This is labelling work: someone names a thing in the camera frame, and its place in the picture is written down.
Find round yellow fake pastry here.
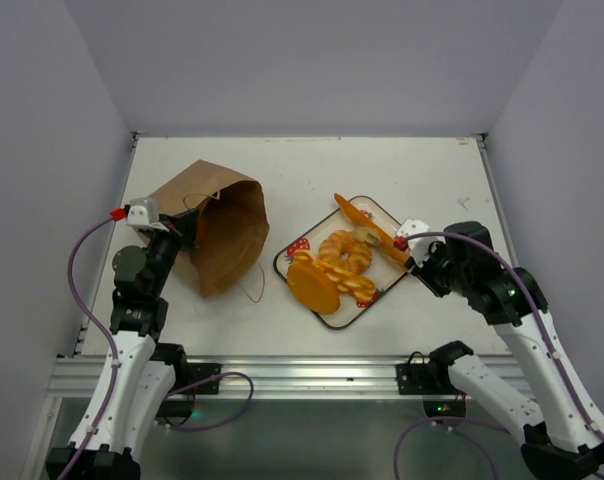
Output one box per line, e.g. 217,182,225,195
318,230,372,275

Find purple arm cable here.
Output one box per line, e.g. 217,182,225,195
56,209,254,480
392,230,604,480

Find strawberry pattern tray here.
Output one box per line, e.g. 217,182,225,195
273,194,409,330

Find long orange fake baguette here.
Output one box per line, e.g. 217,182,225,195
334,193,410,271

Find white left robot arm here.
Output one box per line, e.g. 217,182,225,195
45,199,200,479

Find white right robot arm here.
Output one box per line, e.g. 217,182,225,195
396,219,604,479

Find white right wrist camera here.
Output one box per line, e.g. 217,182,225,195
394,218,443,267

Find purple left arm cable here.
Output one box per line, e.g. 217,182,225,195
56,209,254,480

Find brown paper bag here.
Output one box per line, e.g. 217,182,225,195
150,160,269,298

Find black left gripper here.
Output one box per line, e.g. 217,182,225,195
144,208,198,296

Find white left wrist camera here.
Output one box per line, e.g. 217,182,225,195
126,197,167,231

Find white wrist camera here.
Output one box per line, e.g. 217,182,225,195
126,197,167,231
394,218,443,267

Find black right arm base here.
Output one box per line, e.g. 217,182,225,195
395,351,467,425

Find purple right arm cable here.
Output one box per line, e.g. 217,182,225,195
392,230,604,480

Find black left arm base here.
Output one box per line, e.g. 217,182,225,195
154,362,222,425

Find aluminium front frame rail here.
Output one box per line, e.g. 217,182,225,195
45,356,535,401

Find small pale fake bun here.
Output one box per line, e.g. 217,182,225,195
353,226,381,247

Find round orange fake bread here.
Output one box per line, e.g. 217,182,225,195
286,263,341,314

